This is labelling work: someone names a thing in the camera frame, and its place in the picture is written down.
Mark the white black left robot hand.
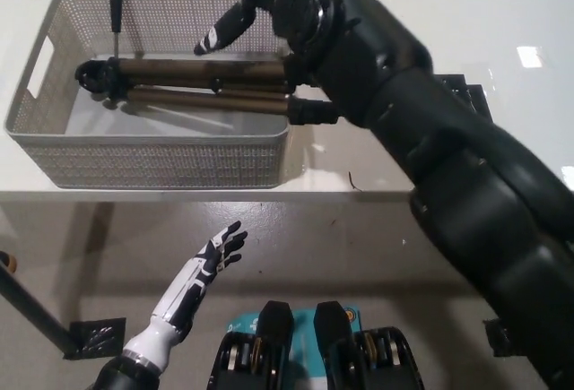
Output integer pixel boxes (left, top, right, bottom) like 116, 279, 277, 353
150, 221, 249, 342

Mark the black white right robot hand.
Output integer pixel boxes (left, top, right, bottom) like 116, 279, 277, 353
187, 0, 335, 56

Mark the bronze and black tripod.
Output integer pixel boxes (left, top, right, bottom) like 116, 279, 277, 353
74, 0, 340, 126

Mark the black textured desk marker plate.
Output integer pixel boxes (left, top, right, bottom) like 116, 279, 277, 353
437, 74, 490, 118

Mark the grey perforated plastic basket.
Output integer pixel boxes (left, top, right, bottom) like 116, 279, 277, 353
3, 0, 295, 190

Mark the black textured floor plate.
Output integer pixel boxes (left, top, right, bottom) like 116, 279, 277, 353
482, 317, 512, 359
62, 316, 127, 360

